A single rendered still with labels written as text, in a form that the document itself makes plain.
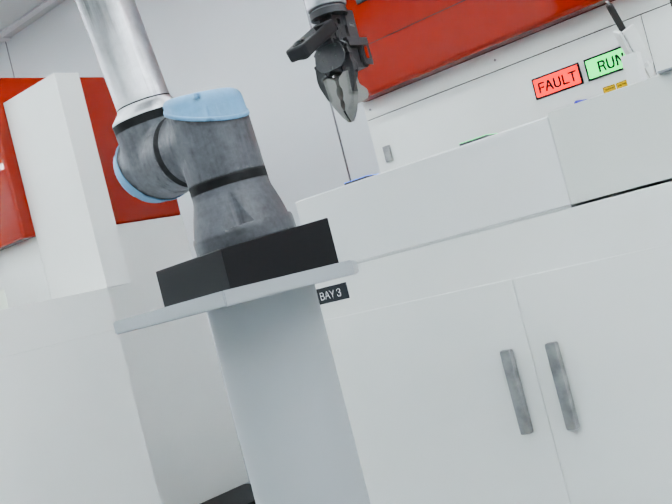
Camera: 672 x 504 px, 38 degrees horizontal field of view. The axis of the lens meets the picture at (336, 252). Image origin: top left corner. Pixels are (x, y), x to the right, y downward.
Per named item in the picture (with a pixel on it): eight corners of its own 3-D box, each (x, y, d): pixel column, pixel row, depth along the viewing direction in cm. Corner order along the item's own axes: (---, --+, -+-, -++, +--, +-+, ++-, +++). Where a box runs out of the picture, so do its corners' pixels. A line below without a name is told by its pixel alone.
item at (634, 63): (643, 104, 173) (623, 31, 173) (663, 97, 170) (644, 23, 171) (628, 105, 168) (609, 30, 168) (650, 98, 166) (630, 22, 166)
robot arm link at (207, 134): (217, 175, 133) (187, 80, 133) (166, 198, 143) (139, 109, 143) (282, 160, 141) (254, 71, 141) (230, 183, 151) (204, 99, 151)
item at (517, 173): (343, 266, 191) (326, 197, 192) (597, 198, 155) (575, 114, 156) (312, 274, 184) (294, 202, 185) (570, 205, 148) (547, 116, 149)
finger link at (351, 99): (379, 115, 181) (367, 67, 181) (360, 117, 177) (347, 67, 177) (367, 120, 183) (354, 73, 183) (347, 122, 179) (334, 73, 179)
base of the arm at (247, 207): (242, 242, 131) (220, 172, 131) (177, 264, 142) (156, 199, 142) (317, 221, 142) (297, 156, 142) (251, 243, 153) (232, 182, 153)
